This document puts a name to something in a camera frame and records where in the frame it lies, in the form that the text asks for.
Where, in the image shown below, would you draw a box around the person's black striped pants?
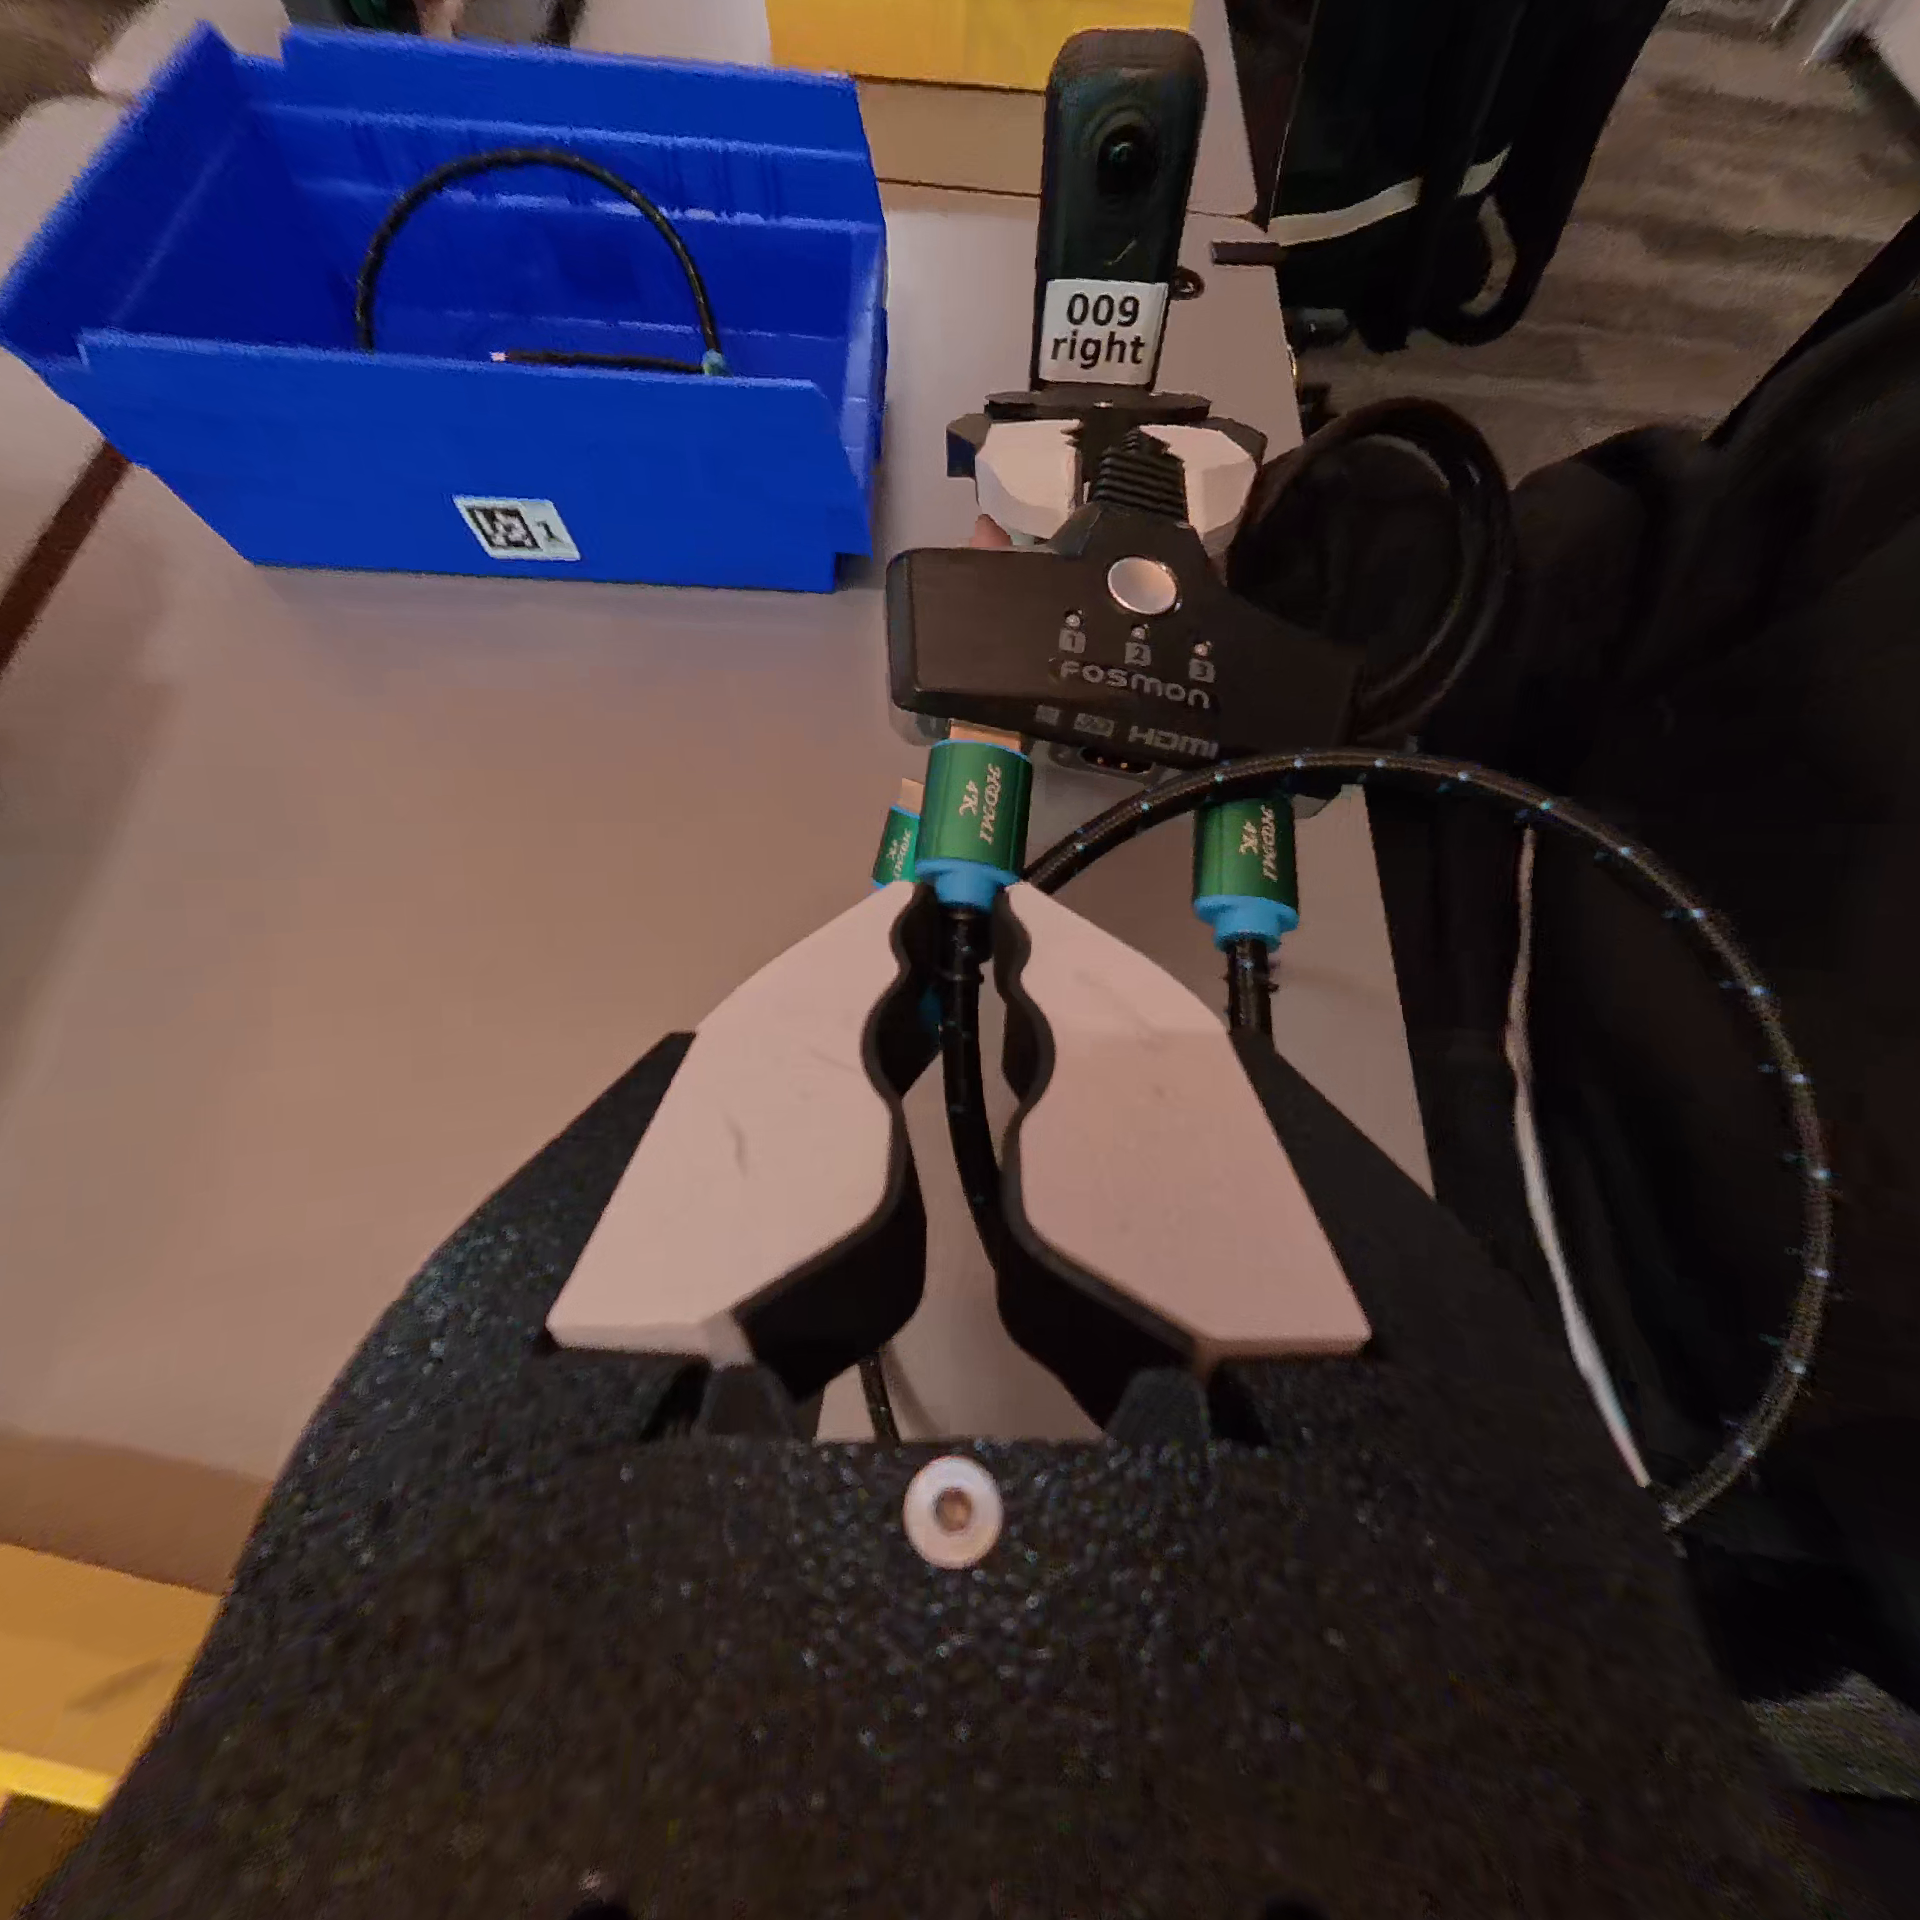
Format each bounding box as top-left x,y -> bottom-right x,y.
1265,0 -> 1669,354

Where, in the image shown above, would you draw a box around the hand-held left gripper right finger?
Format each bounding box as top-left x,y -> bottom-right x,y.
992,882 -> 1372,1429

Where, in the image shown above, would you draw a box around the person's black hoodie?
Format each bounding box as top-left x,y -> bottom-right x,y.
1357,224 -> 1920,1793

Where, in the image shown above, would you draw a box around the blue plastic bin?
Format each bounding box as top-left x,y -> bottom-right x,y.
0,21 -> 889,593

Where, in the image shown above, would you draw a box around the black HDMI switch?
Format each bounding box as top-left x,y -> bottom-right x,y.
883,502 -> 1366,789

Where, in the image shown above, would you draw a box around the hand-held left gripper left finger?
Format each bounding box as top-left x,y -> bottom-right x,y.
542,888 -> 932,1403

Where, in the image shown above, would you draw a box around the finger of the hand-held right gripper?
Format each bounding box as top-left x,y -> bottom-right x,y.
971,430 -> 1087,548
1136,426 -> 1256,552

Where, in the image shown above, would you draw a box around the thick black braided cable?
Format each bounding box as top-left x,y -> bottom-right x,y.
1085,393 -> 1514,752

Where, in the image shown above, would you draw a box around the white hoodie drawstring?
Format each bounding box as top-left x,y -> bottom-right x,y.
1502,822 -> 1653,1489

